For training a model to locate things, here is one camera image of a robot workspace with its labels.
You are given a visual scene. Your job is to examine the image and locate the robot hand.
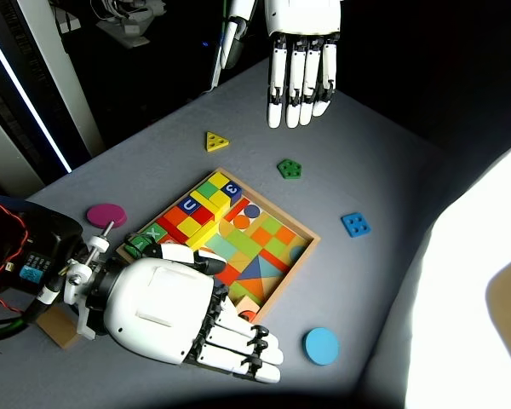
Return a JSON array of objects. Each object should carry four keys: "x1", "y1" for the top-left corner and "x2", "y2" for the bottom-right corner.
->
[
  {"x1": 103, "y1": 233, "x2": 285, "y2": 385},
  {"x1": 219, "y1": 0, "x2": 342, "y2": 130}
]

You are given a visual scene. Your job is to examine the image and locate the plain rectangular wood block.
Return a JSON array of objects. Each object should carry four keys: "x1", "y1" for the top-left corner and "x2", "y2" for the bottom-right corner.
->
[{"x1": 36, "y1": 305, "x2": 83, "y2": 350}]

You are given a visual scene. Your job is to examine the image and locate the wooden block tray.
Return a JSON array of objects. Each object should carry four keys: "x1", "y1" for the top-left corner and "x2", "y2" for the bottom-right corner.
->
[{"x1": 116, "y1": 166, "x2": 323, "y2": 325}]

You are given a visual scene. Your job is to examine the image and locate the green pentagon block with holes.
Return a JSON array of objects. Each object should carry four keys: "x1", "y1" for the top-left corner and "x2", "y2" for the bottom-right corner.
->
[{"x1": 276, "y1": 158, "x2": 303, "y2": 181}]

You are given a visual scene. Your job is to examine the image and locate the yellow triangle block with holes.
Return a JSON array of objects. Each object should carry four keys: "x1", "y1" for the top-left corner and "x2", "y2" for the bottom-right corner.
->
[{"x1": 204, "y1": 130, "x2": 231, "y2": 153}]

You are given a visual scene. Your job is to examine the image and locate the blue square block with holes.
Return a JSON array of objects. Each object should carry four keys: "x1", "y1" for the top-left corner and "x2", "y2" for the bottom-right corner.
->
[{"x1": 340, "y1": 212, "x2": 372, "y2": 239}]

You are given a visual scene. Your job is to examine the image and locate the white thin pole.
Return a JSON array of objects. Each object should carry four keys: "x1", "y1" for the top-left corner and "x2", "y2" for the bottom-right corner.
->
[{"x1": 210, "y1": 40, "x2": 225, "y2": 93}]

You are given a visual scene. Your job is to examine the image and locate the magenta round disc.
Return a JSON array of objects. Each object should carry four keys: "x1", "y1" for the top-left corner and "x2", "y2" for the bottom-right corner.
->
[{"x1": 87, "y1": 203, "x2": 128, "y2": 229}]

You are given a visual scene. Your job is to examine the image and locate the blue round disc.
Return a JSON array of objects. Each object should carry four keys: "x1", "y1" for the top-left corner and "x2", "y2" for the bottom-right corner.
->
[{"x1": 302, "y1": 326, "x2": 341, "y2": 366}]

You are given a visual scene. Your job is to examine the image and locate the grey table cloth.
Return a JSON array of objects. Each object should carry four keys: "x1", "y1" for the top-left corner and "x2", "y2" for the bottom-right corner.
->
[{"x1": 0, "y1": 57, "x2": 511, "y2": 409}]

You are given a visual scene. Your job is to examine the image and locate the white machine parts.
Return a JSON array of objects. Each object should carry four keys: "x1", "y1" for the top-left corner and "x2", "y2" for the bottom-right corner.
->
[{"x1": 53, "y1": 0, "x2": 167, "y2": 50}]

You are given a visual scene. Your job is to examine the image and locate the grey side panel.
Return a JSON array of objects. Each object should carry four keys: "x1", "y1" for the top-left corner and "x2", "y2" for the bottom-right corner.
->
[{"x1": 0, "y1": 101, "x2": 46, "y2": 199}]

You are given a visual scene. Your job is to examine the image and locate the white light strip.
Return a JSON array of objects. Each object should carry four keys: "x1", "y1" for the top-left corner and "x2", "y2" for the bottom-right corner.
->
[{"x1": 0, "y1": 16, "x2": 73, "y2": 175}]

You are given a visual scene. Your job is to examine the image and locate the white frame post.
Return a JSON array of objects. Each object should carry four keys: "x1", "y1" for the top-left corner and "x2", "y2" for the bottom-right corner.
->
[{"x1": 16, "y1": 0, "x2": 107, "y2": 158}]

